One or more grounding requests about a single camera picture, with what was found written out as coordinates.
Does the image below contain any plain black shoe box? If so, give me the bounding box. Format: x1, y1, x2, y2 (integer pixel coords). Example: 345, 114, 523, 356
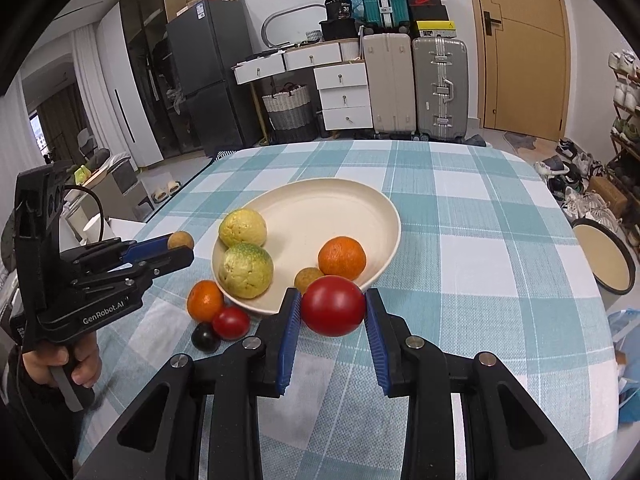
409, 6, 450, 23

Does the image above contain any black storage box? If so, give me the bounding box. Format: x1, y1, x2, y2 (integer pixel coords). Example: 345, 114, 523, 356
320, 19, 362, 42

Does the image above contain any dark plum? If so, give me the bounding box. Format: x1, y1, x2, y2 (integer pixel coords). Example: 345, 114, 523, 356
191, 322, 221, 353

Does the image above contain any wooden door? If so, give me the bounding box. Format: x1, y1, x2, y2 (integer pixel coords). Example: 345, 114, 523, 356
464, 0, 571, 142

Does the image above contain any cream round plate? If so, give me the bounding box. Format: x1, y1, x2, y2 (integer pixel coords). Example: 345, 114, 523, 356
211, 178, 402, 316

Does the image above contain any large blue plastic bag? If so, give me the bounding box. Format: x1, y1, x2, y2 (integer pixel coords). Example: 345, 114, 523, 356
606, 310, 640, 411

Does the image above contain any oval silver-framed mirror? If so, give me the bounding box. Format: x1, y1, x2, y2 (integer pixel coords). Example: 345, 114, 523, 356
262, 3, 328, 48

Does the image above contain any black bucket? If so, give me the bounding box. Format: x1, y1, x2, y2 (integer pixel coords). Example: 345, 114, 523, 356
324, 0, 355, 22

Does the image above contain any green yellow guava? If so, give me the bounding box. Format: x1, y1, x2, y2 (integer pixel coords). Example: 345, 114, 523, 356
218, 242, 275, 298

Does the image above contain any grey cloth rag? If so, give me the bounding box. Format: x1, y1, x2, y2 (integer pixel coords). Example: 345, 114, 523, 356
502, 131, 537, 151

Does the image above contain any white paper roll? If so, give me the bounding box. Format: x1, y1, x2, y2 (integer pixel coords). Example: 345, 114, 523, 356
81, 212, 107, 247

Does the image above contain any brown longan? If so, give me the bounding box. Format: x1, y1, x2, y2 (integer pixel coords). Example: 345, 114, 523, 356
294, 266, 326, 295
167, 230, 195, 252

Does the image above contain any dark glass wardrobe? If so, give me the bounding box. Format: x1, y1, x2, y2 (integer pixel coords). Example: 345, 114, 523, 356
120, 0, 201, 158

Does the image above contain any white drawer desk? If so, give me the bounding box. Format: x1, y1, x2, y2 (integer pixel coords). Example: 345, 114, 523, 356
232, 40, 375, 133

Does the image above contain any small orange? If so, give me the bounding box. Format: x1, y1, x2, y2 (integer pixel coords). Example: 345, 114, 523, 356
187, 280, 225, 323

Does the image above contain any large orange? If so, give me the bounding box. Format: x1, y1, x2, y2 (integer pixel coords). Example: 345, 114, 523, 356
318, 236, 367, 282

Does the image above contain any large red tomato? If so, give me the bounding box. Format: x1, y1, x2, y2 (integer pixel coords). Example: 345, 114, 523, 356
300, 275, 366, 338

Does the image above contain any small red tomato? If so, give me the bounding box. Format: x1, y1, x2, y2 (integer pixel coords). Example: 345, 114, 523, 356
212, 306, 251, 339

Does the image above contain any silver suitcase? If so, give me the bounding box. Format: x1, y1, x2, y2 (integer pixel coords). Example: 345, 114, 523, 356
411, 36, 470, 142

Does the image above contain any beige suitcase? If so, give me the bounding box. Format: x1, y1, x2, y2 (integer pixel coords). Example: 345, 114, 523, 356
361, 32, 417, 140

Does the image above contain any black-rimmed round tray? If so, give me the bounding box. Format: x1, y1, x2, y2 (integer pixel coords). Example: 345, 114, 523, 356
571, 217, 637, 296

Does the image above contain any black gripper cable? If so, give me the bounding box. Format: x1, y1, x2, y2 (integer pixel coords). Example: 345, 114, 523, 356
62, 186, 106, 246

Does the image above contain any yellow shoe box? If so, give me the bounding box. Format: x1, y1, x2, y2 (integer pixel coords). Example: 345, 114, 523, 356
414, 20, 457, 38

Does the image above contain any shoe rack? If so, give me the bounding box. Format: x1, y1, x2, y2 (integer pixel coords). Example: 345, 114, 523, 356
605, 50, 640, 221

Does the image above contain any woven laundry basket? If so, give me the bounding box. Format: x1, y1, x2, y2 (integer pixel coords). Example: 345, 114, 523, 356
261, 82, 315, 133

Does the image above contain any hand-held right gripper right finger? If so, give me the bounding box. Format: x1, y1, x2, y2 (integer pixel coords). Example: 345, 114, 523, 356
364, 288, 591, 480

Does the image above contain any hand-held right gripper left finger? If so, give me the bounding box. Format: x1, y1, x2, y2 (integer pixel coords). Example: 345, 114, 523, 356
75, 287, 303, 480

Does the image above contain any white curtain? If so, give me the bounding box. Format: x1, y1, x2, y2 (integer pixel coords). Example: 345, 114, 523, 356
70, 27, 108, 161
0, 75, 31, 181

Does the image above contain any white wardrobe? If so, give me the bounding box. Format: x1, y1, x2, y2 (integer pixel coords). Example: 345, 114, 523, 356
95, 2, 166, 168

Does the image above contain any person's left forearm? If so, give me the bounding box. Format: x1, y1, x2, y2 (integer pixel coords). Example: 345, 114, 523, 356
0, 345, 96, 480

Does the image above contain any teal checked tablecloth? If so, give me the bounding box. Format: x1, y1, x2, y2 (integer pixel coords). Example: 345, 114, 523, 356
75, 140, 631, 480

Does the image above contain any dark grey refrigerator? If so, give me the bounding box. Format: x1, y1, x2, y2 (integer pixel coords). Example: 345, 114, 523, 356
166, 0, 263, 158

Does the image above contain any person's left hand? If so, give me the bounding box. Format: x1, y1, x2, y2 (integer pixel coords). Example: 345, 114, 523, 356
22, 330, 103, 391

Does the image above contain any pile of shoes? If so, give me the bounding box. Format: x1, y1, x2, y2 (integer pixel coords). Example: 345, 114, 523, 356
534, 137, 626, 233

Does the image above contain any brown cardboard box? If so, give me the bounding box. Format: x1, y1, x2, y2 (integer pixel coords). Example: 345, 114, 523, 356
586, 176, 628, 218

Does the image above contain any grey sofa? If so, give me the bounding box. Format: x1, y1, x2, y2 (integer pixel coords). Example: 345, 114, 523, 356
75, 147, 156, 223

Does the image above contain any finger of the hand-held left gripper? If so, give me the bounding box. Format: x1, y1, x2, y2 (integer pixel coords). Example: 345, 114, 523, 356
62, 235, 173, 273
107, 247, 195, 286

